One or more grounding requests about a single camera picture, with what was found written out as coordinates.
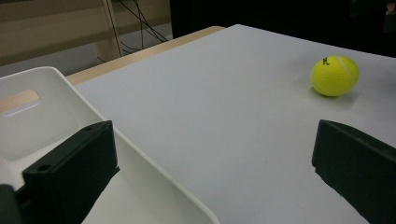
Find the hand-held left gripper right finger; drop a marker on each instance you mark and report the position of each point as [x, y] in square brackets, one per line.
[358, 165]

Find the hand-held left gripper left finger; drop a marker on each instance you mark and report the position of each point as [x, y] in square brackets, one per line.
[68, 174]

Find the white plastic bin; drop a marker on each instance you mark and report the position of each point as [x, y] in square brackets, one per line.
[62, 102]

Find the yellow tennis ball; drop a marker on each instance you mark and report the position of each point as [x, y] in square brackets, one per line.
[334, 75]

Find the wooden table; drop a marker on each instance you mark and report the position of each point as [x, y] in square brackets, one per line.
[140, 54]

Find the white board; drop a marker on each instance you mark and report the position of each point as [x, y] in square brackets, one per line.
[218, 109]

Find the black curtain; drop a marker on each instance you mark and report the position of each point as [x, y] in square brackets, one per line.
[264, 15]

